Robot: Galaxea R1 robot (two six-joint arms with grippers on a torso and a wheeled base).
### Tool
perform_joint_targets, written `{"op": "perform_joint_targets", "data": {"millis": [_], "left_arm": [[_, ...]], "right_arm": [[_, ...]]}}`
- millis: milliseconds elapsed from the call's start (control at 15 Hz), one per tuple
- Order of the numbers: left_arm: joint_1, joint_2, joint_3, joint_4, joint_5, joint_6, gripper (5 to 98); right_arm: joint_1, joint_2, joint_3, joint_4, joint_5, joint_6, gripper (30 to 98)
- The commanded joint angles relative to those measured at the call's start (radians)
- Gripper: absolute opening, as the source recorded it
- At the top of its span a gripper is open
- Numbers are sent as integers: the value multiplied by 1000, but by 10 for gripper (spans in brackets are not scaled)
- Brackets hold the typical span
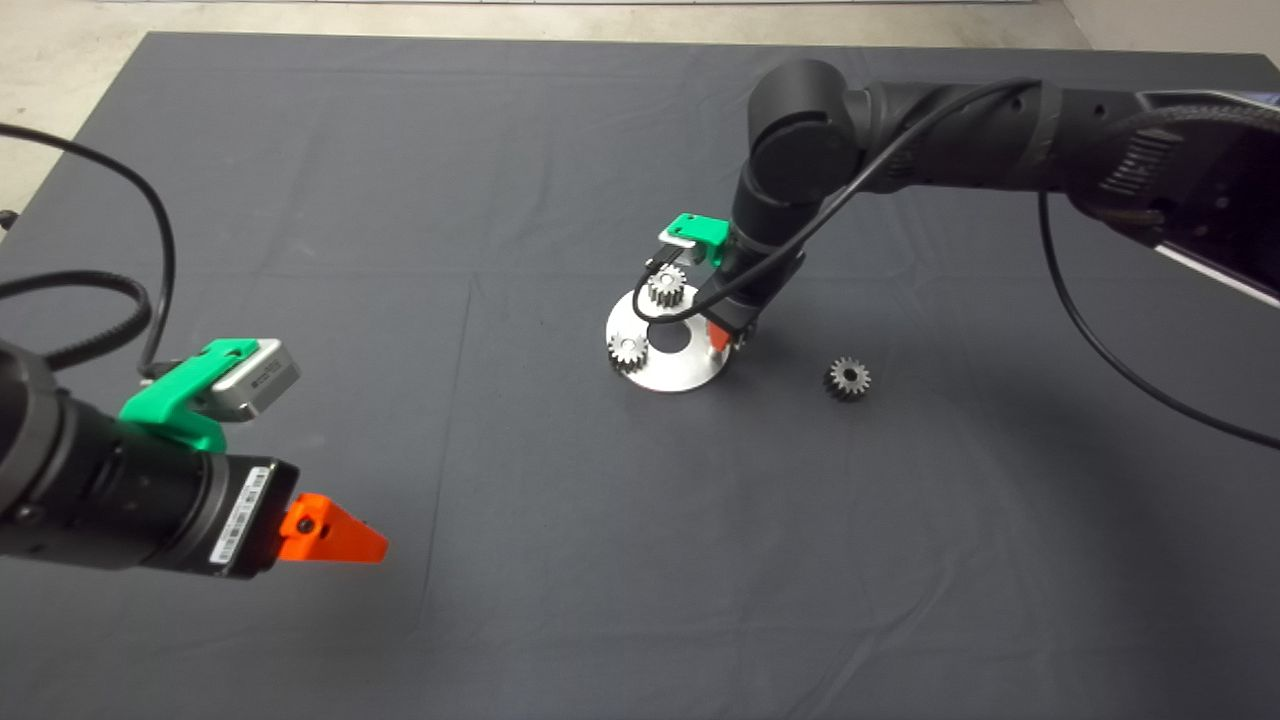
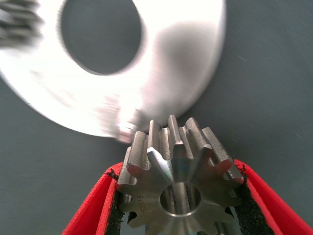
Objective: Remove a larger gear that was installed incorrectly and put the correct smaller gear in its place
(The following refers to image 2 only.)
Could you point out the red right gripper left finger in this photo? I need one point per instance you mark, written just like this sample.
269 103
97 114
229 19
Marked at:
97 203

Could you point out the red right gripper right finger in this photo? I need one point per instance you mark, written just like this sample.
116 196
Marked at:
264 210

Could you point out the larger steel gear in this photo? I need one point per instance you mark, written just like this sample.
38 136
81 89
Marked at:
146 195

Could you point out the small steel gear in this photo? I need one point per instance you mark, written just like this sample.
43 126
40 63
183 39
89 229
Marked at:
17 24

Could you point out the round metal plate with hole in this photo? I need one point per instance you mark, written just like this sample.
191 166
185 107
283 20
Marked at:
73 98

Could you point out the dark grey table cloth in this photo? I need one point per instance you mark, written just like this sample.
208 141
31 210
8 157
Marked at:
269 73

